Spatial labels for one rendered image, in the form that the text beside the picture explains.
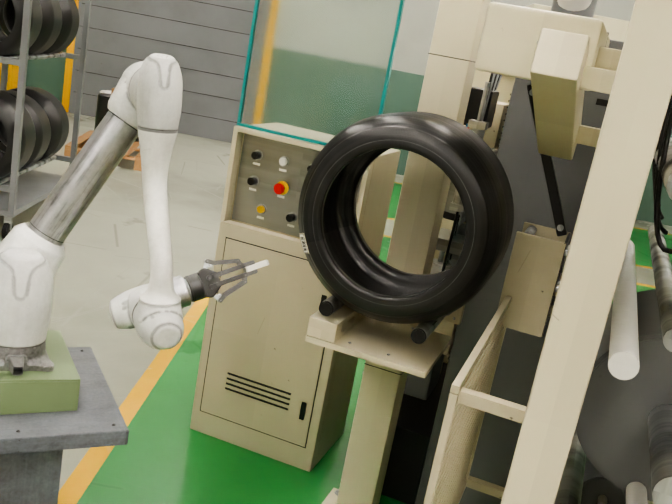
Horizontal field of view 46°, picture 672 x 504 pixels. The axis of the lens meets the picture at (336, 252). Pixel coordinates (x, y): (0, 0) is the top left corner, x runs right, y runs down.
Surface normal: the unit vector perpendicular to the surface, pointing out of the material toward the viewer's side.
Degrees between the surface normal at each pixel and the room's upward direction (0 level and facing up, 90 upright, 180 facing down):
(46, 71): 90
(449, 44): 90
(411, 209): 90
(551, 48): 72
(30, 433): 0
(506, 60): 90
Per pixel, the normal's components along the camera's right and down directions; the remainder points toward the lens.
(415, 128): -0.07, -0.57
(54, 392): 0.45, 0.31
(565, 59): -0.27, -0.12
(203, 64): -0.05, 0.25
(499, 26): -0.34, 0.18
